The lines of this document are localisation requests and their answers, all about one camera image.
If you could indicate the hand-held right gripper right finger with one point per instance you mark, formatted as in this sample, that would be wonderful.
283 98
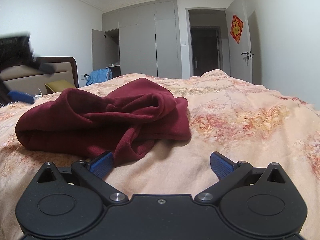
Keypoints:
221 166

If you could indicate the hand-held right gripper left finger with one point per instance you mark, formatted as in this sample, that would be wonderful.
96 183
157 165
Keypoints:
102 165

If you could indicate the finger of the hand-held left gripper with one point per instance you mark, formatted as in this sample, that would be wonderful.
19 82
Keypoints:
21 97
43 67

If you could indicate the dark red long-sleeve shirt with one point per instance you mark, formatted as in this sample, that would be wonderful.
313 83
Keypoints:
100 115

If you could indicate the brown padded bed headboard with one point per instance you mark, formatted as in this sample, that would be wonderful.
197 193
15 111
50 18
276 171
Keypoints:
62 67

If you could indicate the olive green pillow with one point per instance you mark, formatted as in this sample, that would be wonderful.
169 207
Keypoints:
58 86

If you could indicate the bed with floral duvet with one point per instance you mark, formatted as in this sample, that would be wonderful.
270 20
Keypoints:
237 130

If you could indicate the blue garment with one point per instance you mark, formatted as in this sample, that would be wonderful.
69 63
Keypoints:
100 76

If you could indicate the open grey wardrobe door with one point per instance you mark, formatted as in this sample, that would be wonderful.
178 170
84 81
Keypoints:
101 50

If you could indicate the white cloth on wardrobe shelf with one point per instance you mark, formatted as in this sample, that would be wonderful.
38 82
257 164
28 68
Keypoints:
113 64

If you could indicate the white room door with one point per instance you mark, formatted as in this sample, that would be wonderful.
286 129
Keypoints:
246 72

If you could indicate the grey built-in wardrobe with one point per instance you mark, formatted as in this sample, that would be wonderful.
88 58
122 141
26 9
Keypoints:
147 42

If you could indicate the dark doorway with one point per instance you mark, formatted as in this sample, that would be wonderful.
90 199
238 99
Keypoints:
205 50

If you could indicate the red paper wall decoration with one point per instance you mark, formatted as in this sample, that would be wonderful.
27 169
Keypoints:
236 28

